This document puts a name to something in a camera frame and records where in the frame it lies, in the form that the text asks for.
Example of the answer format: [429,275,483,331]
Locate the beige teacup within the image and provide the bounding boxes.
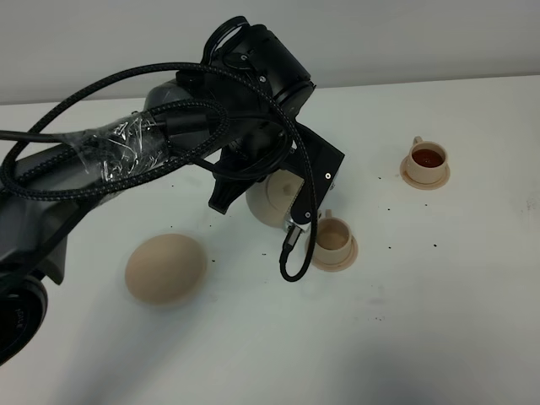
[406,137,448,184]
[316,209,352,249]

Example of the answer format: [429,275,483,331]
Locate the beige clay teapot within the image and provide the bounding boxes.
[246,170,311,232]

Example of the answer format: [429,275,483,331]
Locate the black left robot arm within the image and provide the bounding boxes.
[1,16,344,361]

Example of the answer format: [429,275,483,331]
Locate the beige far cup saucer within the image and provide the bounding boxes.
[400,157,451,191]

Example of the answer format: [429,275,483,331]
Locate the beige far teacup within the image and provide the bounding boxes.
[406,137,448,184]

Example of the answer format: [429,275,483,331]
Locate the beige teapot saucer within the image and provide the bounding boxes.
[124,234,208,306]

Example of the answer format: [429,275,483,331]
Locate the beige near teacup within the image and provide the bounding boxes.
[316,209,352,249]

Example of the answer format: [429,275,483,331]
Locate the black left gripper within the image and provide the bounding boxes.
[208,124,345,224]

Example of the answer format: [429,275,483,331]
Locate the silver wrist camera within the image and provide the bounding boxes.
[283,214,310,249]

